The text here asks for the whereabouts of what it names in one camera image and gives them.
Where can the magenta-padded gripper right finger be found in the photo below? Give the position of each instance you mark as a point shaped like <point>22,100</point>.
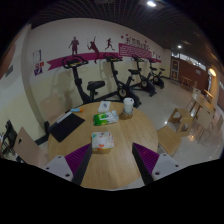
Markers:
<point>146,159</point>

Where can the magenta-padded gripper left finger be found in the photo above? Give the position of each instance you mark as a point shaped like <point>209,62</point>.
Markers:
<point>78,159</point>

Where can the colourful printed white towel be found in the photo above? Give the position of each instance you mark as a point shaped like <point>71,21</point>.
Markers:
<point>102,140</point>

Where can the black desk mat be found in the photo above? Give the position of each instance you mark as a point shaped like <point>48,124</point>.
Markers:
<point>66,126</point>

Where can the white flat bar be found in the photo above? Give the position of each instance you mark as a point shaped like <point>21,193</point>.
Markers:
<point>64,117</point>

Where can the round wooden coaster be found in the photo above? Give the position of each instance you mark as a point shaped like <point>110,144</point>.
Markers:
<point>125,116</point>

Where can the green wet wipes pack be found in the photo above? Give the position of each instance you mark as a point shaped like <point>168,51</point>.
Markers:
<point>106,118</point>

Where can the blue and orange tube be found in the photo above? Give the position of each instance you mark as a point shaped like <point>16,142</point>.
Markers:
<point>76,109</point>

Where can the white paper cup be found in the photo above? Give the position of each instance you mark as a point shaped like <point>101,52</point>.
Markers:
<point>128,105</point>

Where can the small white box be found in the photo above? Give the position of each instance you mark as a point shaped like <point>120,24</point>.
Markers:
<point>104,106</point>

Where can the group of wooden chairs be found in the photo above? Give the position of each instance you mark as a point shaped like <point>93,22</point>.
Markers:
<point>200,113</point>

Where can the black exercise bike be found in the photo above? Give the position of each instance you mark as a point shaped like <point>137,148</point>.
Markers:
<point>156,76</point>
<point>143,81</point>
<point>78,83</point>
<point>116,80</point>

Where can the round ceiling light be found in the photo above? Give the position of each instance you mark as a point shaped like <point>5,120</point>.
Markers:
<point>151,3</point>
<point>180,46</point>

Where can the wall notice posters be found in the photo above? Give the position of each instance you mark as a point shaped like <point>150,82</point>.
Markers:
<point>38,63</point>

